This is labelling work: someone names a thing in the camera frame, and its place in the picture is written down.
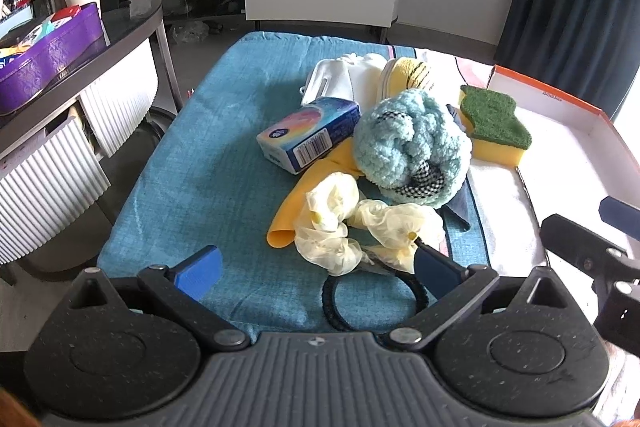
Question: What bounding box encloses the dark blue knotted cloth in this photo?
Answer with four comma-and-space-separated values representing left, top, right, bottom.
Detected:
440, 103, 476, 233

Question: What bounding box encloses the cream bow black hair tie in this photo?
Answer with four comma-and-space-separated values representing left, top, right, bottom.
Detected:
292, 171, 446, 333

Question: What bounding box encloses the blue crochet scrunchie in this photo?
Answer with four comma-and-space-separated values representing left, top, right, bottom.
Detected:
352, 89, 472, 209

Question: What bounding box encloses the green yellow sponge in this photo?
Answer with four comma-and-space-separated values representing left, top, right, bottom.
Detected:
459, 86, 532, 168

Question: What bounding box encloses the orange yellow cloth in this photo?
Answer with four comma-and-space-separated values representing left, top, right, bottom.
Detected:
264, 136, 366, 249

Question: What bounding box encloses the colourful blue tissue pack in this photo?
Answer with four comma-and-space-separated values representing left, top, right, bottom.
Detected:
256, 98, 360, 174

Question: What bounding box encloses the yellow striped knit cloth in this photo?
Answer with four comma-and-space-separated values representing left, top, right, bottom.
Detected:
378, 57, 435, 101

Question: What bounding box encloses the white face mask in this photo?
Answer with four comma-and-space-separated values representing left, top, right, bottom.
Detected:
299, 53, 388, 112

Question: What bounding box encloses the orange rimmed white box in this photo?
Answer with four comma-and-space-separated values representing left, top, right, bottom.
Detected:
470, 64, 640, 323

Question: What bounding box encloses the striped blue table cloth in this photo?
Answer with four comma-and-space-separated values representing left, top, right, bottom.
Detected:
96, 30, 547, 344

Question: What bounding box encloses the dark blue curtain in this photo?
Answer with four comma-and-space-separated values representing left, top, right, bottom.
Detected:
495, 0, 639, 117

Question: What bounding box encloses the purple storage tray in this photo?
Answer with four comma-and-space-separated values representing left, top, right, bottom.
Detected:
1, 2, 103, 116

